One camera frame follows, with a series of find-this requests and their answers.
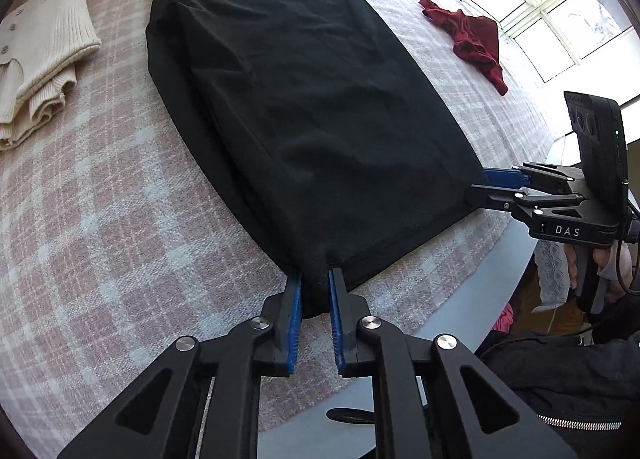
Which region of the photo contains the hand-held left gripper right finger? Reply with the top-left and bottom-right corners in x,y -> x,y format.
327,266 -> 578,459

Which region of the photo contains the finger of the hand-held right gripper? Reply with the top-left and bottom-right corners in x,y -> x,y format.
482,163 -> 581,192
465,183 -> 588,227

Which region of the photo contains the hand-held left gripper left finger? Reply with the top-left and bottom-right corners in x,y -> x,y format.
56,271 -> 304,459

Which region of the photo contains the black skirt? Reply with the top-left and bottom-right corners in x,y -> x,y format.
145,0 -> 488,317

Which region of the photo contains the person's right hand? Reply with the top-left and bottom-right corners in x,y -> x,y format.
565,243 -> 628,300

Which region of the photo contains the white lace cloth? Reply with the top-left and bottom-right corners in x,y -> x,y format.
531,239 -> 571,314

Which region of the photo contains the pink cloth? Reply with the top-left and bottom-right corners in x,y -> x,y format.
492,303 -> 516,335

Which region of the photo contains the dark red garment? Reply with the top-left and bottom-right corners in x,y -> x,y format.
419,0 -> 509,96

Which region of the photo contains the person's black jacket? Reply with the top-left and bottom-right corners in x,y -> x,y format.
477,289 -> 640,459

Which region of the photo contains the pink plaid blanket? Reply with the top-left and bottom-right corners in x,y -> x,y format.
0,0 -> 556,459

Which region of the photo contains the beige knitted cardigan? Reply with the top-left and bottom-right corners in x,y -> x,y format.
0,0 -> 102,151

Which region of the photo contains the white window frame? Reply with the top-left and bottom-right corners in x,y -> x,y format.
452,0 -> 640,85

